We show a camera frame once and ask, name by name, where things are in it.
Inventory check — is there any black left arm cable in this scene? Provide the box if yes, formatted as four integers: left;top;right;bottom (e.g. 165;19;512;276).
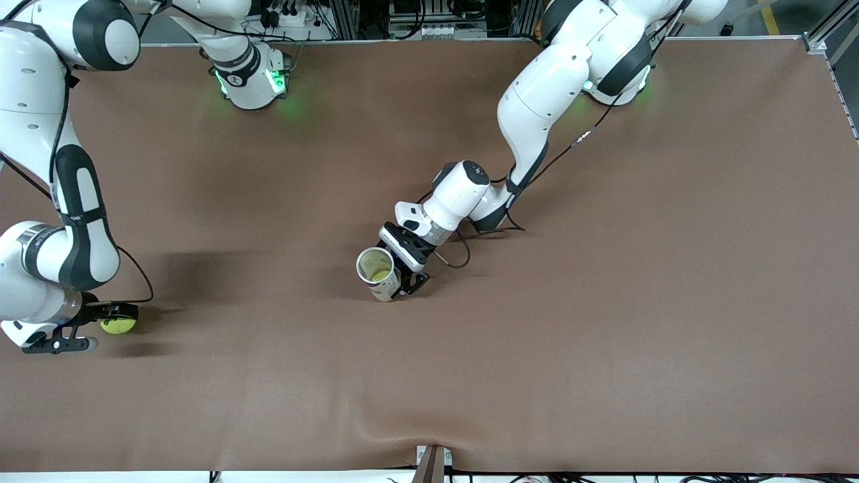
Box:
416;0;692;270

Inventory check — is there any metal table edge bracket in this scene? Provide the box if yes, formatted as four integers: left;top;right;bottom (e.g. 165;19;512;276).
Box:
415;444;453;483

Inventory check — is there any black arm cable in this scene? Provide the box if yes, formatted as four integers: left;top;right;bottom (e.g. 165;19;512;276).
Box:
0;13;155;306
416;0;692;270

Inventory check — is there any white power strip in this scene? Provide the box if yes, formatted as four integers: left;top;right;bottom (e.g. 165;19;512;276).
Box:
245;5;311;33

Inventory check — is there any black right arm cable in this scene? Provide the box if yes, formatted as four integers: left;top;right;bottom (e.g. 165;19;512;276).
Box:
0;13;155;306

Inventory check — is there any brown table mat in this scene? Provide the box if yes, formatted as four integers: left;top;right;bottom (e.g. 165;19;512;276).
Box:
0;37;859;474

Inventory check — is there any clear tennis ball can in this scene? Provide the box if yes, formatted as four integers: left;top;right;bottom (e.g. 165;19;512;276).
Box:
356;247;405;303

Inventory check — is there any white terminal block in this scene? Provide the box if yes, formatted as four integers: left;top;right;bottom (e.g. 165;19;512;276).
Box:
416;24;470;40

